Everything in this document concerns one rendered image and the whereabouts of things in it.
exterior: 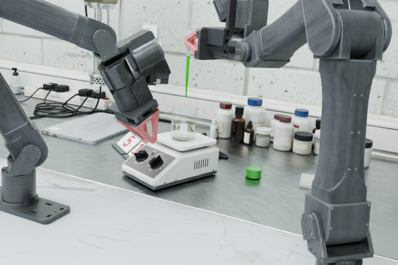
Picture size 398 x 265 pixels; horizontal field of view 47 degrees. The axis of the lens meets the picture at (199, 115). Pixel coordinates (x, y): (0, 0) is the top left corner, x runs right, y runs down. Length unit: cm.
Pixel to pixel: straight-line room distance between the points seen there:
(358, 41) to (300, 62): 89
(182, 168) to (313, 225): 47
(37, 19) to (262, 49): 40
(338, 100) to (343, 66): 5
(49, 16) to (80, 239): 40
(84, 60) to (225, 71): 60
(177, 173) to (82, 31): 39
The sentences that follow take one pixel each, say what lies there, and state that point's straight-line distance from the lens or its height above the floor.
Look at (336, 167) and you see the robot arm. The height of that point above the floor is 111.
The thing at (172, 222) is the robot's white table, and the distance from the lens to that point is 90.
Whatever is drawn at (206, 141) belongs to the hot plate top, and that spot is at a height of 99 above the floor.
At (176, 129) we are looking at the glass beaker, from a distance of 108.
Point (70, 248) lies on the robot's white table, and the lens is 82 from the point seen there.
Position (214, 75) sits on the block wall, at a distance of 162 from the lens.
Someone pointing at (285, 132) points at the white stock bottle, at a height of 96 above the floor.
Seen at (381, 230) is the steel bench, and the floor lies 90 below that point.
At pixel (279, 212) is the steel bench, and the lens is 99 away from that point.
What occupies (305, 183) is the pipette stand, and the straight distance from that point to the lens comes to 114.
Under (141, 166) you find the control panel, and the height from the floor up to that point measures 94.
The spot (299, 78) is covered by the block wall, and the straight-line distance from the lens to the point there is 153.
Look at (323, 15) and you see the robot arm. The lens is 64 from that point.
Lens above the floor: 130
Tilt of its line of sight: 14 degrees down
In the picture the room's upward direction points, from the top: 4 degrees clockwise
